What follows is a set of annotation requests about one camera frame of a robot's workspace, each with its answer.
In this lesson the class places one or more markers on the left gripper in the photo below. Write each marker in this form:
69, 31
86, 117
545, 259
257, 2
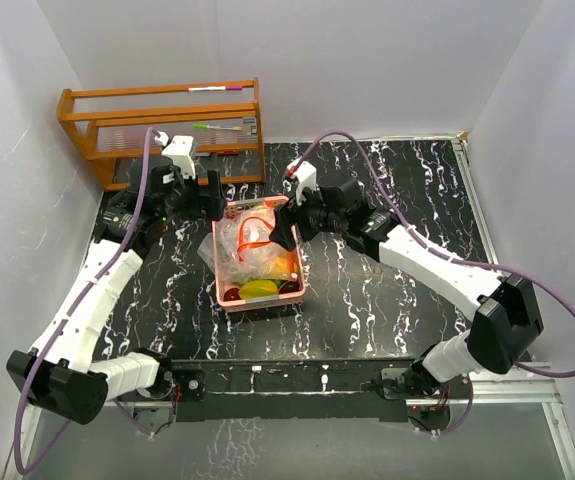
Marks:
213, 205

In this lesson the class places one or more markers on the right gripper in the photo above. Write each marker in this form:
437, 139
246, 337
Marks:
285, 218

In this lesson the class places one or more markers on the clear zip bag orange zipper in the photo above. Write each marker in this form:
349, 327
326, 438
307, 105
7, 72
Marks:
245, 242

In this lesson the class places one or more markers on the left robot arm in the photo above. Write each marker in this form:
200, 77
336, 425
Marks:
58, 373

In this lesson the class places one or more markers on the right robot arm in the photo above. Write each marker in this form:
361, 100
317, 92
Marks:
503, 311

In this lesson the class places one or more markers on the pink plastic basket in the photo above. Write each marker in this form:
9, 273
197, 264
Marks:
223, 283

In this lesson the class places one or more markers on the yellow mango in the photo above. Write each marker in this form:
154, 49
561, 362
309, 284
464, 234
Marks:
281, 268

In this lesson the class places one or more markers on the dark red plum right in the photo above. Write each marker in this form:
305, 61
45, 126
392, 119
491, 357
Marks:
289, 287

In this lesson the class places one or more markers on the dark red plum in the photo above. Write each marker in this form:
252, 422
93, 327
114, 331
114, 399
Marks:
232, 294
289, 287

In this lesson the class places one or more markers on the yellow starfruit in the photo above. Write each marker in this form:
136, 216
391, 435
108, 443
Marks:
258, 289

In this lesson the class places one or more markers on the green marker pen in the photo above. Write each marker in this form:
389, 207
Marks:
198, 126

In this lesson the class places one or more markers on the dark red plum left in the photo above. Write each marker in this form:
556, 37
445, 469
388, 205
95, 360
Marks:
232, 294

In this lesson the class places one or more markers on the pink white marker pen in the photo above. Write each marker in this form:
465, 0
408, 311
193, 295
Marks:
215, 88

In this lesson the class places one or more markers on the wooden shelf rack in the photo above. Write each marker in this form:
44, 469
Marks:
107, 126

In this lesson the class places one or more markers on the black base bar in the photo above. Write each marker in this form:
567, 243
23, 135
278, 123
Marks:
287, 385

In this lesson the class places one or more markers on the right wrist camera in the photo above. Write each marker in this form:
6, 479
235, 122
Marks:
303, 176

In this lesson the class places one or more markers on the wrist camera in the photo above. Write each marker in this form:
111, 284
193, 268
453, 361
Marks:
303, 176
181, 151

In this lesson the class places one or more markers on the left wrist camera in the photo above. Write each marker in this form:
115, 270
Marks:
181, 151

